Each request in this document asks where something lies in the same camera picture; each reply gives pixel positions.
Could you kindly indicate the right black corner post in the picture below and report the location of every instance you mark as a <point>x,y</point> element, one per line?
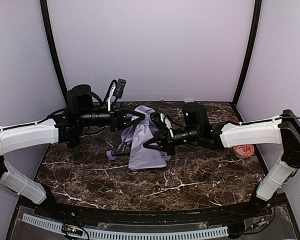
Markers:
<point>248,53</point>

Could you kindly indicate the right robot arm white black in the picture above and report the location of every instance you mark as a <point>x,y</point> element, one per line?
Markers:
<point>282,130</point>

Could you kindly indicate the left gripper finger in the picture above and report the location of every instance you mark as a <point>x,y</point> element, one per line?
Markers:
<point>132,120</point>
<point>128,111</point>

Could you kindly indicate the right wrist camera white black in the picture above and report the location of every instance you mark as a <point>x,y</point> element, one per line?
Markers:
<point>162,122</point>

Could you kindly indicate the lavender folding umbrella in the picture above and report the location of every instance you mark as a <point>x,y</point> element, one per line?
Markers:
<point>142,158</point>

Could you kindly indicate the grey slotted cable duct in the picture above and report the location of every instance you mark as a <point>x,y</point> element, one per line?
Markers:
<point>111,231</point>

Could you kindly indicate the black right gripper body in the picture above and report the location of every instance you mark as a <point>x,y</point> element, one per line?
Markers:
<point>166,138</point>

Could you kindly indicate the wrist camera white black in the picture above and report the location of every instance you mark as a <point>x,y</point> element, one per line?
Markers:
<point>162,122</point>
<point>114,92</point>

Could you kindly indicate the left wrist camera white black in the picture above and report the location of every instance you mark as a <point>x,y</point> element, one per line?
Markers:
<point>114,92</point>

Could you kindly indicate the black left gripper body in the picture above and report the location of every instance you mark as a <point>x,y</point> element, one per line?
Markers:
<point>115,117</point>

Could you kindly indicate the left black corner post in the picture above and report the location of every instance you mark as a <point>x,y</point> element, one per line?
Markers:
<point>53,49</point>

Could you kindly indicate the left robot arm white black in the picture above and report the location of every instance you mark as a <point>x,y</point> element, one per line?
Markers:
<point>83,109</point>

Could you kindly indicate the dark mug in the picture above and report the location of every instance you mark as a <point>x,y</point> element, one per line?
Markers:
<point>72,140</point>

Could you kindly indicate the red white patterned bowl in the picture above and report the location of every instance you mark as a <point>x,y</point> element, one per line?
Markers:
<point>244,151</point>

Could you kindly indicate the black corner post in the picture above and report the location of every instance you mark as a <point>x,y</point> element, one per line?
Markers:
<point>53,49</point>
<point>248,53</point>

